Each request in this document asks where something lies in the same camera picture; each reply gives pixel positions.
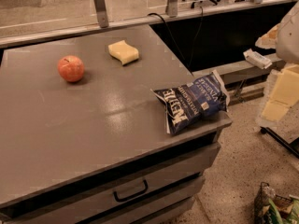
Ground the blue kettle chip bag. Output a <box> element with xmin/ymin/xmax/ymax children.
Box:
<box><xmin>153</xmin><ymin>70</ymin><xmax>230</xmax><ymax>134</ymax></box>

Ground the yellow sponge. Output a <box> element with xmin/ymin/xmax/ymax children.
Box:
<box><xmin>108</xmin><ymin>40</ymin><xmax>139</xmax><ymax>65</ymax></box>

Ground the white packet on ledge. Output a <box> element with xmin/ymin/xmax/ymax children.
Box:
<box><xmin>243</xmin><ymin>49</ymin><xmax>272</xmax><ymax>69</ymax></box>

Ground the wire basket with snacks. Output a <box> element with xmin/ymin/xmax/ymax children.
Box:
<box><xmin>254</xmin><ymin>182</ymin><xmax>299</xmax><ymax>224</ymax></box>

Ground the black cable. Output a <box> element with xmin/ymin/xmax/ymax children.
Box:
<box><xmin>147</xmin><ymin>6</ymin><xmax>205</xmax><ymax>69</ymax></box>

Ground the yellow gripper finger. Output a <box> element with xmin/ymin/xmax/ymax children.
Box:
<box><xmin>255</xmin><ymin>24</ymin><xmax>278</xmax><ymax>49</ymax></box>
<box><xmin>256</xmin><ymin>63</ymin><xmax>299</xmax><ymax>127</ymax></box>

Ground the metal bracket post middle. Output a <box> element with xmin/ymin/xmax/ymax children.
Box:
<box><xmin>165</xmin><ymin>0</ymin><xmax>178</xmax><ymax>18</ymax></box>

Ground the metal bracket post left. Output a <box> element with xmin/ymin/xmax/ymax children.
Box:
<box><xmin>93</xmin><ymin>0</ymin><xmax>109</xmax><ymax>28</ymax></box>

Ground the red apple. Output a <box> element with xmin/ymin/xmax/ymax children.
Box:
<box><xmin>57</xmin><ymin>55</ymin><xmax>85</xmax><ymax>82</ymax></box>

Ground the grey drawer with black handle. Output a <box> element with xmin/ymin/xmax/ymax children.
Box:
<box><xmin>4</xmin><ymin>142</ymin><xmax>221</xmax><ymax>224</ymax></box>

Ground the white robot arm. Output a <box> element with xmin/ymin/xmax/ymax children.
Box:
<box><xmin>255</xmin><ymin>2</ymin><xmax>299</xmax><ymax>127</ymax></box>

